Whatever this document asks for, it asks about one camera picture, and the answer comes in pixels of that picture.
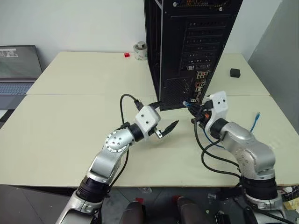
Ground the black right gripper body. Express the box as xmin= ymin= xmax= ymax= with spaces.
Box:
xmin=198 ymin=98 xmax=215 ymax=128

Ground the yellow and black cable bundle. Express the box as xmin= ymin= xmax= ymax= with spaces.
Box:
xmin=277 ymin=184 xmax=299 ymax=210

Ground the black computer tower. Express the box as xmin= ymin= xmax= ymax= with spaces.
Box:
xmin=143 ymin=0 xmax=244 ymax=112

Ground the blue ethernet cable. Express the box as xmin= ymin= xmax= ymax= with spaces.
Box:
xmin=182 ymin=100 xmax=262 ymax=148

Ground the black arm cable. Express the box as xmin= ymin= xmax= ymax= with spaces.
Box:
xmin=193 ymin=116 xmax=244 ymax=181
xmin=108 ymin=94 xmax=144 ymax=188

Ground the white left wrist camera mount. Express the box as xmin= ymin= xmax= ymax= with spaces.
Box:
xmin=135 ymin=105 xmax=162 ymax=142

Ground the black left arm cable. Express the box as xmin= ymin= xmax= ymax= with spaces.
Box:
xmin=108 ymin=94 xmax=144 ymax=188

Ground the grey laptop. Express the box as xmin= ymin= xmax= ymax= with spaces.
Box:
xmin=0 ymin=45 xmax=44 ymax=110

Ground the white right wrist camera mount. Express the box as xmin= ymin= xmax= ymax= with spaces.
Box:
xmin=204 ymin=91 xmax=229 ymax=131

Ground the dark rounded shape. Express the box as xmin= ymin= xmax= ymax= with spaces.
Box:
xmin=176 ymin=196 xmax=207 ymax=224
xmin=121 ymin=201 xmax=147 ymax=224

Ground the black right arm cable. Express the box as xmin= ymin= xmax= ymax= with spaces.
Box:
xmin=193 ymin=116 xmax=244 ymax=181

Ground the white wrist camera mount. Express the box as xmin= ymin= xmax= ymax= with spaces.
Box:
xmin=204 ymin=91 xmax=229 ymax=131
xmin=135 ymin=105 xmax=162 ymax=142

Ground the white tape roll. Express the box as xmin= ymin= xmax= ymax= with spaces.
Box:
xmin=133 ymin=42 xmax=148 ymax=62

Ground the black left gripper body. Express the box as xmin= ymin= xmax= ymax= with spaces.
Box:
xmin=147 ymin=126 xmax=165 ymax=139

